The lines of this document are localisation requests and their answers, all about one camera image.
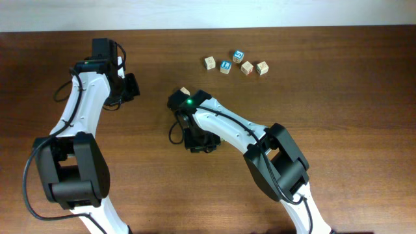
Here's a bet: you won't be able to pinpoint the blue sided wooden block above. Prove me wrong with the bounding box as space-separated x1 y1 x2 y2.
204 57 216 70

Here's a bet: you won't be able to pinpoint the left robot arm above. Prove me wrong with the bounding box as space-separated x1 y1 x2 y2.
28 38 140 233

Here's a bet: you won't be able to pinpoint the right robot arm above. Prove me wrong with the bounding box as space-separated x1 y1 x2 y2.
167 88 334 234

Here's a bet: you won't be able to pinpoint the blue letter L block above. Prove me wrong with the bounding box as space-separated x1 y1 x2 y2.
220 60 232 74

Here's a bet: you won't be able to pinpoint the red sided wooden block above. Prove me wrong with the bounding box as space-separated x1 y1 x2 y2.
240 61 254 75

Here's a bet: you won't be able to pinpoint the blue number five block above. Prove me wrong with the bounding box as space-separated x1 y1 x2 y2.
233 50 244 64

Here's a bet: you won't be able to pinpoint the green sided right block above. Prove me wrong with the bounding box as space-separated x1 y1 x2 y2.
256 61 269 75

